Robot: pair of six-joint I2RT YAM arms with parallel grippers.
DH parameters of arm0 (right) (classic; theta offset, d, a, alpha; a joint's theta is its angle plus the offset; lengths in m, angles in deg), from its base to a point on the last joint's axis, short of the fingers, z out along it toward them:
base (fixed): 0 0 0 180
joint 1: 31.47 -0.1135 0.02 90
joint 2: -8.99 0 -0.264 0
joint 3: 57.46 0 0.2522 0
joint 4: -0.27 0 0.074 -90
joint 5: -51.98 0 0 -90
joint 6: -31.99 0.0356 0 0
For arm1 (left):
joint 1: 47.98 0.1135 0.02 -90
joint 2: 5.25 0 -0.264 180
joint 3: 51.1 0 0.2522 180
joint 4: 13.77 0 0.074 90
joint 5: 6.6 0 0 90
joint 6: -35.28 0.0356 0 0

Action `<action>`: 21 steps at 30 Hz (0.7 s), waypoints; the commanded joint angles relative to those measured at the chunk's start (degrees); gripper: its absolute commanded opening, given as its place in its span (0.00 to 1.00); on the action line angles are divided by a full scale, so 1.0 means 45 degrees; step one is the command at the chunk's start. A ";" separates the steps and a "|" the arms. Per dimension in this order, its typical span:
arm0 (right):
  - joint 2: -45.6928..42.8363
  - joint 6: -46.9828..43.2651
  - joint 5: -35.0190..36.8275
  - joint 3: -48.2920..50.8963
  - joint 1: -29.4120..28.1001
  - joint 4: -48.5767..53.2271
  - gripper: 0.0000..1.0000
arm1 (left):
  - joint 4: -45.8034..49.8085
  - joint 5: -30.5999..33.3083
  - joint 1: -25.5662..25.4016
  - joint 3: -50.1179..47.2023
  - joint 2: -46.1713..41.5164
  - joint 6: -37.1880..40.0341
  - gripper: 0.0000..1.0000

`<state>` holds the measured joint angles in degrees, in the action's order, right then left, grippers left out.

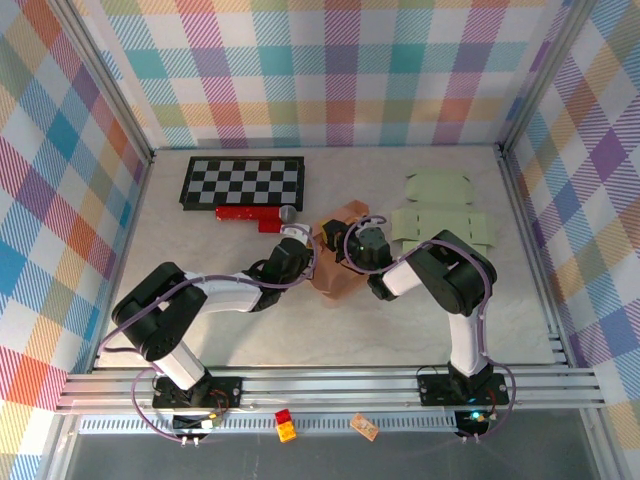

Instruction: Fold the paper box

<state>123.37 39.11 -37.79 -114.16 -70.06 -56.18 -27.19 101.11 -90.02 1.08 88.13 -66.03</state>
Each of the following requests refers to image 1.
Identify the pink paper box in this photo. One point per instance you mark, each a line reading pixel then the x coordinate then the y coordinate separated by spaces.
pixel 340 285

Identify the green paper box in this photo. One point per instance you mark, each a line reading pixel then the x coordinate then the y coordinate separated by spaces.
pixel 440 187

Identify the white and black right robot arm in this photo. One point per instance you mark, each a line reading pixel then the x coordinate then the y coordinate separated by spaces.
pixel 465 280

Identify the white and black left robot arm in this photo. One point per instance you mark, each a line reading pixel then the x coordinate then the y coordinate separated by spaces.
pixel 150 325

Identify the grey metal cylinder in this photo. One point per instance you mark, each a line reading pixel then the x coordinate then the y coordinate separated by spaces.
pixel 289 214

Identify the red toy brick block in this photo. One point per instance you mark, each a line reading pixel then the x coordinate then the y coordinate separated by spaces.
pixel 245 213

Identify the black and white chessboard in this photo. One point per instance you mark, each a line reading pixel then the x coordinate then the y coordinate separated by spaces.
pixel 242 182

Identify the red and yellow toy brick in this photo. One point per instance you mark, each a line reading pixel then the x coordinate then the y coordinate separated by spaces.
pixel 285 426

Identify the small orange wooden tag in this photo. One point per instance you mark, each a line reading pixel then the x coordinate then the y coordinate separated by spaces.
pixel 364 426

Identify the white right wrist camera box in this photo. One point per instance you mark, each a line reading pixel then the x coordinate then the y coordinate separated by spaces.
pixel 368 221

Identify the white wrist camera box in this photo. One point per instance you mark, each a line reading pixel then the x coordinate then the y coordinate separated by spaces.
pixel 296 234
pixel 368 221

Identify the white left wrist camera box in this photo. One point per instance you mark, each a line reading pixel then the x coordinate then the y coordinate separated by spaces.
pixel 296 234

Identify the aluminium frame rail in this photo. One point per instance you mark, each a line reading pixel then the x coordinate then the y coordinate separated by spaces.
pixel 325 390

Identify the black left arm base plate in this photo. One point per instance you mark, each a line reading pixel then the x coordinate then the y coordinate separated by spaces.
pixel 227 390

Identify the aluminium side rail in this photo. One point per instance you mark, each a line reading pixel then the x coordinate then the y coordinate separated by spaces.
pixel 526 225
pixel 141 195

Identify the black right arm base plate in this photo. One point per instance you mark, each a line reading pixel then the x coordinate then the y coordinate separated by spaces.
pixel 435 392

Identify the aluminium corner post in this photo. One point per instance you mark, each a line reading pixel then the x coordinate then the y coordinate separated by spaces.
pixel 544 75
pixel 105 75

